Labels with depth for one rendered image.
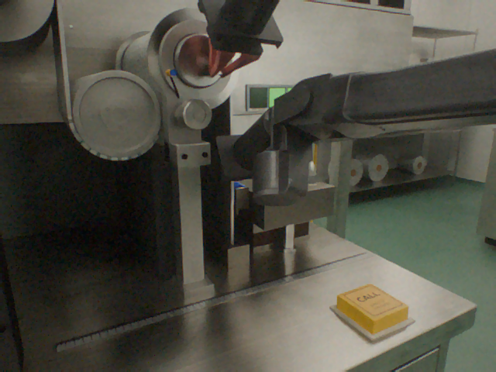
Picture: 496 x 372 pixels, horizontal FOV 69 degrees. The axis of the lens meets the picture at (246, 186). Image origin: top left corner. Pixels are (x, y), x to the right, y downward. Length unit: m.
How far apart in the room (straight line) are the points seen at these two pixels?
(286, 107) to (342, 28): 0.77
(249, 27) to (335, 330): 0.40
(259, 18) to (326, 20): 0.70
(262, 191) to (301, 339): 0.20
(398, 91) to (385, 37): 0.95
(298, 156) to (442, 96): 0.18
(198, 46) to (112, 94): 0.14
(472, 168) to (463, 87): 5.11
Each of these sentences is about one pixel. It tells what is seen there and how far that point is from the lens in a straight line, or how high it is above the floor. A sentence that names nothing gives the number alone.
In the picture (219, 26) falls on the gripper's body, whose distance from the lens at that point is 0.46.
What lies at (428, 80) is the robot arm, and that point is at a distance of 0.36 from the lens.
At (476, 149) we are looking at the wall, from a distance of 5.41.
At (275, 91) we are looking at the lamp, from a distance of 1.03.
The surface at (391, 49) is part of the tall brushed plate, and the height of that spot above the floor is 1.33.
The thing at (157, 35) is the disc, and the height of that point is 1.28.
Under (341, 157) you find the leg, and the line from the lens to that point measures 1.45.
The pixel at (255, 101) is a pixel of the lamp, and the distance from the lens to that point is 1.00.
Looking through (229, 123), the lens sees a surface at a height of 1.15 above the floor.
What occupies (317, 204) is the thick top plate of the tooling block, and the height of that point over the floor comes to 1.00.
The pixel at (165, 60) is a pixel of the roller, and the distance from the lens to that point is 0.56.
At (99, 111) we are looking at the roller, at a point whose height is 1.18.
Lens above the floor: 1.21
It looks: 15 degrees down
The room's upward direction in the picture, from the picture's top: straight up
